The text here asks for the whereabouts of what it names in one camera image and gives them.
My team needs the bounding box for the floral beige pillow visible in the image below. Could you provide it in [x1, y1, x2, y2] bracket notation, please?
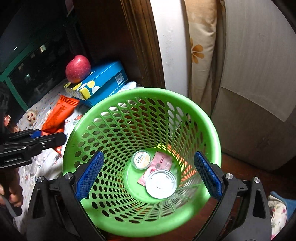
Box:
[185, 1, 226, 116]

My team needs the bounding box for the red apple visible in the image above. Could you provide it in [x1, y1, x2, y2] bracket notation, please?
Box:
[65, 55, 91, 84]

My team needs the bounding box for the small sauce cup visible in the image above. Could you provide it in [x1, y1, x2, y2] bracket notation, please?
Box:
[132, 150, 152, 170]

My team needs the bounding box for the white round plastic lid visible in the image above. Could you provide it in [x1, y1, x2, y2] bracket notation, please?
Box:
[145, 169, 178, 199]

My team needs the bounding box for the pink snack packet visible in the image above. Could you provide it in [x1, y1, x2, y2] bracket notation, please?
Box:
[137, 152, 172, 186]

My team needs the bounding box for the white skull toy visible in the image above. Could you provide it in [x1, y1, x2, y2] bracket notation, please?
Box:
[26, 109, 38, 126]

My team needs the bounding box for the person's left hand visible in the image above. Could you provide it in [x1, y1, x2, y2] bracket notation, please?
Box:
[1, 168, 23, 207]

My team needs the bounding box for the green plastic trash basket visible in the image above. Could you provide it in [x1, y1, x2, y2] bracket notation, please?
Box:
[63, 88, 221, 237]

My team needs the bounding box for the white cartoon print blanket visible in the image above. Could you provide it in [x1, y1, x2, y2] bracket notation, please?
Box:
[14, 80, 88, 235]

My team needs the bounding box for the orange snack wrapper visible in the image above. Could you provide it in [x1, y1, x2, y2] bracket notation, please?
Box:
[41, 94, 80, 155]

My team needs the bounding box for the grey white cabinet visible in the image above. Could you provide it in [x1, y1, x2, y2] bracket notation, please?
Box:
[211, 1, 295, 170]

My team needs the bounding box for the blue yellow tissue box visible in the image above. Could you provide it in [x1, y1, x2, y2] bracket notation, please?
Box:
[64, 61, 128, 108]

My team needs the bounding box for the green window frame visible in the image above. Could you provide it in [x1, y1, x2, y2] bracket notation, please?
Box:
[1, 42, 48, 111]

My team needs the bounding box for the floral cloth on floor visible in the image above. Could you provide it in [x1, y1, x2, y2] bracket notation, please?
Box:
[267, 191, 295, 240]

